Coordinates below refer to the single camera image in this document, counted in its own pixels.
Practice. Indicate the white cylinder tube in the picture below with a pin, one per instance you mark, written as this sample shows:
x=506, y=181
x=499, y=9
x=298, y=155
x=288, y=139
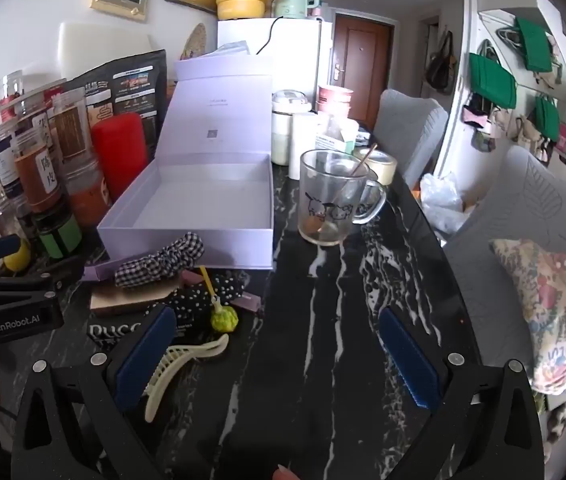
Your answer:
x=303, y=145

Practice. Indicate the green white medicine box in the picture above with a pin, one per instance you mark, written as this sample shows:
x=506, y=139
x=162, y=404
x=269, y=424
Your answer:
x=343, y=135

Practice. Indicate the pink lipstick tube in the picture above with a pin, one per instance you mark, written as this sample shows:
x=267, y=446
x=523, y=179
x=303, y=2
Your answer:
x=249, y=303

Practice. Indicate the person's right hand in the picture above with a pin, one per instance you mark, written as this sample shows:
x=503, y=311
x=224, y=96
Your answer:
x=284, y=474

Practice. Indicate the grey plastic packet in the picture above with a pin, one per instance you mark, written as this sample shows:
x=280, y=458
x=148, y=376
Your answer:
x=233, y=49

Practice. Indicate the brown door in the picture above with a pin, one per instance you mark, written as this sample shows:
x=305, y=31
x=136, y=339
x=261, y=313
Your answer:
x=363, y=60

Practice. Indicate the black white gingham scrunchie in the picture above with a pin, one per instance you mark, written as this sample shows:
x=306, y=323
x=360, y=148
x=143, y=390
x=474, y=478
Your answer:
x=158, y=262

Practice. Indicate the glass mug with cartoon print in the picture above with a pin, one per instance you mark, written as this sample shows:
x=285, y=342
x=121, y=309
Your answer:
x=323, y=195

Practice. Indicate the clear plastic bag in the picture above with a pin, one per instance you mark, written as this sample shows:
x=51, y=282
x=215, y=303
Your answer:
x=440, y=200

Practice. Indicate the dark hanging handbag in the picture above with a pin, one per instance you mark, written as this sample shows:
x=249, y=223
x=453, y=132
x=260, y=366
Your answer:
x=440, y=67

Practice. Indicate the copper stirring spoon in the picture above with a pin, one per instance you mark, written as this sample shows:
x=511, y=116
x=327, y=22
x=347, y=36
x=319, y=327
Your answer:
x=363, y=162

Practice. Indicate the group of clear spice jars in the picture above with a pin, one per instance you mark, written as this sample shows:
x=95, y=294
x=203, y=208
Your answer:
x=38, y=170

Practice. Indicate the lavender gift box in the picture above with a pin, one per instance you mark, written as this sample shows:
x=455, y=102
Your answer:
x=203, y=195

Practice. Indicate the small yellow bottle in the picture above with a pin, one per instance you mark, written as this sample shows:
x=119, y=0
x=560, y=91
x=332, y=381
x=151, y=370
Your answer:
x=19, y=257

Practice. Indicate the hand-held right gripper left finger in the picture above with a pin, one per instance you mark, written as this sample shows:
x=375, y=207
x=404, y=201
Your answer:
x=145, y=355

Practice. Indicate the green tote bag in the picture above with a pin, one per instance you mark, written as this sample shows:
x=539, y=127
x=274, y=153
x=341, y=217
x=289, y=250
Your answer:
x=547, y=117
x=493, y=80
x=535, y=45

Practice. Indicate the pink hanging bag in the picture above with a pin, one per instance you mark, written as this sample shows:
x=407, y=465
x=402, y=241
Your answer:
x=476, y=116

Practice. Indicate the black snack bag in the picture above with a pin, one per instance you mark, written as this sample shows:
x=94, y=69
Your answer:
x=133, y=80

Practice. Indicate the black printed card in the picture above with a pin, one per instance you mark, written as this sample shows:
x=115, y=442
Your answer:
x=108, y=334

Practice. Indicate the grey chair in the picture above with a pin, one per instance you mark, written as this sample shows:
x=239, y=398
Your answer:
x=513, y=200
x=408, y=125

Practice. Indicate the red canister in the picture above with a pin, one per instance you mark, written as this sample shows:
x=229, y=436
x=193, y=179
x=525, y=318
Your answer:
x=123, y=155

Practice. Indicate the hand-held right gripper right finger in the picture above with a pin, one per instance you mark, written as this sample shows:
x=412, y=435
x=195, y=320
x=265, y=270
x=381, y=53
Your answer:
x=410, y=360

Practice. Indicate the black polka dot scrunchie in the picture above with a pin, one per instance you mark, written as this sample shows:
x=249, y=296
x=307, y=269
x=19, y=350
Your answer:
x=193, y=300

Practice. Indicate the woven straw fan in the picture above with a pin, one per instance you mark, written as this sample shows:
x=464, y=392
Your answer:
x=195, y=40

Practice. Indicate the white board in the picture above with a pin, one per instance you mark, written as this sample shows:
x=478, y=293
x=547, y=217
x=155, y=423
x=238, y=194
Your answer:
x=98, y=45

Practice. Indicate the beige tape roll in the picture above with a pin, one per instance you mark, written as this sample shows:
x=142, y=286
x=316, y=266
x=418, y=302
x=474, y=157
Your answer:
x=385, y=167

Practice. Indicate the stack of pink paper cups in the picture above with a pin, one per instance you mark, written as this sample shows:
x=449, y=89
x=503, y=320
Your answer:
x=335, y=100

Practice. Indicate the white fridge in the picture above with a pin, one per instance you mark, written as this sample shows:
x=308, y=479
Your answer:
x=288, y=55

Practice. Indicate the cream hair claw clip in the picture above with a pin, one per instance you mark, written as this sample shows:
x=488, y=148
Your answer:
x=198, y=350

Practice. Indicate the white jar with clear lid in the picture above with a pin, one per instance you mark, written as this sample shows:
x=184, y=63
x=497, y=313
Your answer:
x=280, y=135

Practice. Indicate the gold rectangular box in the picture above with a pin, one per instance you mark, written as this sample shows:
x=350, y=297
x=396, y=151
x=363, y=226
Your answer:
x=123, y=300

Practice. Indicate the floral cushion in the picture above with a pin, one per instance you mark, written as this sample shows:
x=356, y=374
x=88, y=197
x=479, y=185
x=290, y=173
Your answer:
x=558, y=300

